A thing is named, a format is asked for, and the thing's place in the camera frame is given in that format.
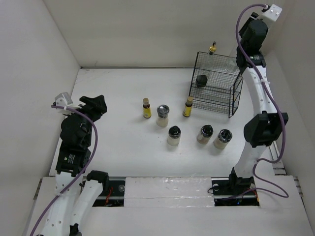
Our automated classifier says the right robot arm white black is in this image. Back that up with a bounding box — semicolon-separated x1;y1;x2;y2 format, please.
227;13;288;195

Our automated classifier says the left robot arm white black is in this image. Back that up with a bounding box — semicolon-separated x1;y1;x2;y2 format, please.
30;92;110;236

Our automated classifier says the clear oil bottle gold spout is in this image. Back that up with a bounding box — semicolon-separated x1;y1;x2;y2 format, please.
224;57;238;73

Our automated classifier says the dark sauce bottle gold spout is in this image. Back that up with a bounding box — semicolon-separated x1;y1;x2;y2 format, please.
196;41;216;88

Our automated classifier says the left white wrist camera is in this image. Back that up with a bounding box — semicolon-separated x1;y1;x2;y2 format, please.
51;92;73;110

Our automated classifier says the small yellow bottle cork left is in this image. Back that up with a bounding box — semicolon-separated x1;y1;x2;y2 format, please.
143;98;152;118

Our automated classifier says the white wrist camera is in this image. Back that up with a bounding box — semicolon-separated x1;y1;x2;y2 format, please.
259;4;283;25
51;92;73;110

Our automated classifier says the black top salt shaker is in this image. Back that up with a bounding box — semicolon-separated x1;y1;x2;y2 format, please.
167;126;181;146

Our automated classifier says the small yellow bottle cork right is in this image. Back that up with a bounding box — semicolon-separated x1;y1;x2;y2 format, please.
183;96;193;117

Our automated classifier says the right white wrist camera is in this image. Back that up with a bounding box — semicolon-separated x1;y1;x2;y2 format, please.
259;4;283;25

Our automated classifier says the black wire rack basket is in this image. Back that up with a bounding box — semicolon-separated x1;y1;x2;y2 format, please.
189;52;243;118

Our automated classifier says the tan spice grinder silver top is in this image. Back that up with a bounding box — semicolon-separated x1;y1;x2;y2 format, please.
214;129;233;149

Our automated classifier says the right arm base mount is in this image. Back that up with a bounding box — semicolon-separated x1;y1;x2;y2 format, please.
208;177;260;207

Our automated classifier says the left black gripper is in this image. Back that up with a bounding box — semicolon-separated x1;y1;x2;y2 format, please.
65;94;106;146

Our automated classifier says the brown spice shaker black top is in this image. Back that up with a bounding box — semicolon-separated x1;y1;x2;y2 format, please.
196;125;214;145

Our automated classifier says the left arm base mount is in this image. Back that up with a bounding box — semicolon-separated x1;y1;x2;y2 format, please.
93;179;126;207

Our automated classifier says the metal rail right edge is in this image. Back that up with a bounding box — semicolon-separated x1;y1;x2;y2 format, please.
268;142;286;175

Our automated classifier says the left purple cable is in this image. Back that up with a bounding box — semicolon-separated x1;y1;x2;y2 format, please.
31;104;99;236

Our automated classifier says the small yellow bottle cork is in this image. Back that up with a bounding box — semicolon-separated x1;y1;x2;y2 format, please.
183;96;193;117
143;98;152;118

